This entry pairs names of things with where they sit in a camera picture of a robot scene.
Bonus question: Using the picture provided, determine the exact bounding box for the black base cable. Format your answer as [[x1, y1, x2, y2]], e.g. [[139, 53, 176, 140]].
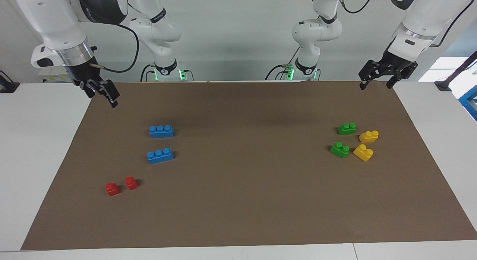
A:
[[265, 47, 301, 81], [140, 63, 155, 82]]

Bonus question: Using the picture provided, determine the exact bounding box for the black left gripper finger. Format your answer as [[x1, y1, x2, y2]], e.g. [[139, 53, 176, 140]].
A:
[[386, 62, 419, 90], [358, 59, 389, 91]]

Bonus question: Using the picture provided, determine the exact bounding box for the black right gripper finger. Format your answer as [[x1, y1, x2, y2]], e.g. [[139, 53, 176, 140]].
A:
[[97, 79, 120, 109], [79, 80, 99, 99]]

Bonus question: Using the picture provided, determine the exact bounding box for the white power socket box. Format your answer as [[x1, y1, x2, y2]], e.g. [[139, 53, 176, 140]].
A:
[[40, 65, 72, 83]]

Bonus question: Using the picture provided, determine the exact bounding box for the black table clamp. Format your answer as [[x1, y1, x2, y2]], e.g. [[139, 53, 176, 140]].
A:
[[0, 70, 20, 93]]

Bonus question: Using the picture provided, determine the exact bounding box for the blue frame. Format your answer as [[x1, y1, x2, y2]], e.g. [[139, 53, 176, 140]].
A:
[[458, 85, 477, 122]]

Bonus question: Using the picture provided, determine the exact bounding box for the black angled stand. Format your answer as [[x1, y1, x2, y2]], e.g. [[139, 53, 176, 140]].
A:
[[434, 51, 477, 92]]

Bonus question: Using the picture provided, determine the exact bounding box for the black left base cable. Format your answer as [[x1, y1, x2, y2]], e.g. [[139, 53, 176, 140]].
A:
[[265, 47, 301, 81]]

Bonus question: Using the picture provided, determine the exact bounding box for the blue three-stud toy brick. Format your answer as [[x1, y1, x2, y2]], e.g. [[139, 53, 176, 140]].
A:
[[147, 148, 174, 165], [149, 125, 174, 138]]

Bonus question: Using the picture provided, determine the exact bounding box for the yellow two-stud toy brick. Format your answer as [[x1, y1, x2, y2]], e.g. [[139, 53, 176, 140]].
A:
[[359, 130, 379, 143], [353, 144, 374, 162]]

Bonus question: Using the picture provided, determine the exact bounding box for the brown table mat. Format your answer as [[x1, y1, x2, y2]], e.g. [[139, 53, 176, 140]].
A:
[[20, 80, 477, 250]]

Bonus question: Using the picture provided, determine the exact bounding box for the black right base cable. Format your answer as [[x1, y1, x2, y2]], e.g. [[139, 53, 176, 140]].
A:
[[140, 63, 155, 82]]

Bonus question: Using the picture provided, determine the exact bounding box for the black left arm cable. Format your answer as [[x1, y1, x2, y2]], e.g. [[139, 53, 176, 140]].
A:
[[335, 0, 477, 48]]

